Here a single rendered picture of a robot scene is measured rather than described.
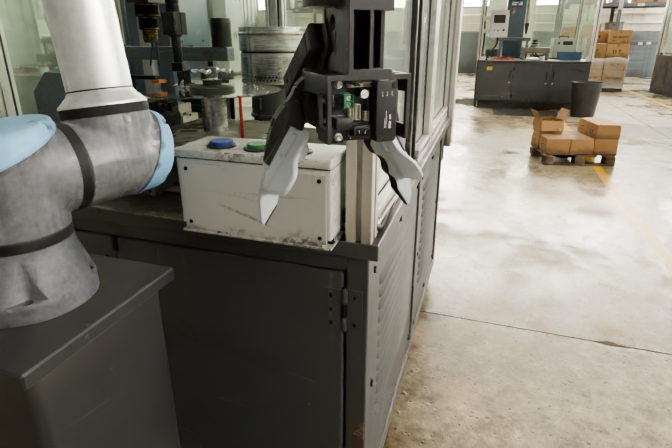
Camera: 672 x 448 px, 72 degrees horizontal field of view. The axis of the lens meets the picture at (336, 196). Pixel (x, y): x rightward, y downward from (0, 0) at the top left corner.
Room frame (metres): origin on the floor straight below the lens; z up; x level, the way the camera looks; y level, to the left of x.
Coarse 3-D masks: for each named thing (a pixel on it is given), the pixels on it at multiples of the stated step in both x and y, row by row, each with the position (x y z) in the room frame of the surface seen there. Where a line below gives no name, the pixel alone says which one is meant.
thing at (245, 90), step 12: (192, 84) 1.29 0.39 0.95; (240, 84) 1.29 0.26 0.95; (252, 84) 1.29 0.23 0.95; (156, 96) 1.03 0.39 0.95; (168, 96) 1.03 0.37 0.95; (180, 96) 1.03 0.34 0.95; (192, 96) 1.03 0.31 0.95; (204, 96) 1.03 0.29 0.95; (216, 96) 1.03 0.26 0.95; (228, 96) 1.03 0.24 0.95; (252, 96) 1.05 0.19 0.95
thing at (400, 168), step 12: (372, 144) 0.43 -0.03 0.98; (384, 144) 0.43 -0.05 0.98; (396, 144) 0.41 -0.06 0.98; (384, 156) 0.44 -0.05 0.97; (396, 156) 0.43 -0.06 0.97; (408, 156) 0.41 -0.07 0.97; (384, 168) 0.44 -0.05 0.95; (396, 168) 0.44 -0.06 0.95; (408, 168) 0.42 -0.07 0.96; (420, 168) 0.40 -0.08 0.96; (396, 180) 0.44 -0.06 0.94; (408, 180) 0.45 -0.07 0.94; (396, 192) 0.45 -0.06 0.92; (408, 192) 0.45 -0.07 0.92
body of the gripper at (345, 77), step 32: (320, 0) 0.38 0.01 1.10; (352, 0) 0.36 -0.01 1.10; (384, 0) 0.36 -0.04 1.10; (352, 32) 0.36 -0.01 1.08; (384, 32) 0.38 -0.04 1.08; (320, 64) 0.42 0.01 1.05; (352, 64) 0.36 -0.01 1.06; (320, 96) 0.37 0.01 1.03; (352, 96) 0.36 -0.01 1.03; (384, 96) 0.37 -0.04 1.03; (320, 128) 0.36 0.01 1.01; (352, 128) 0.36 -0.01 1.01; (384, 128) 0.37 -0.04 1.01
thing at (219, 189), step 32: (192, 160) 0.75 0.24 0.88; (224, 160) 0.73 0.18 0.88; (256, 160) 0.71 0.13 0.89; (320, 160) 0.68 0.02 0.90; (192, 192) 0.75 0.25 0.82; (224, 192) 0.73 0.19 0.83; (256, 192) 0.71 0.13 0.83; (288, 192) 0.70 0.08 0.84; (320, 192) 0.68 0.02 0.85; (192, 224) 0.75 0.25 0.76; (224, 224) 0.73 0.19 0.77; (256, 224) 0.71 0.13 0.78; (288, 224) 0.70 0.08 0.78; (320, 224) 0.68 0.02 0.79
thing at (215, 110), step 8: (208, 104) 1.13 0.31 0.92; (216, 104) 1.13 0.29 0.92; (224, 104) 1.15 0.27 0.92; (208, 112) 1.13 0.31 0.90; (216, 112) 1.13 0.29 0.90; (224, 112) 1.15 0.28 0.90; (208, 120) 1.13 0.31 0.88; (216, 120) 1.13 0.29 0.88; (224, 120) 1.15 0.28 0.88; (208, 128) 1.13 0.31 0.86; (216, 128) 1.13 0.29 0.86; (224, 128) 1.15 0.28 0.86
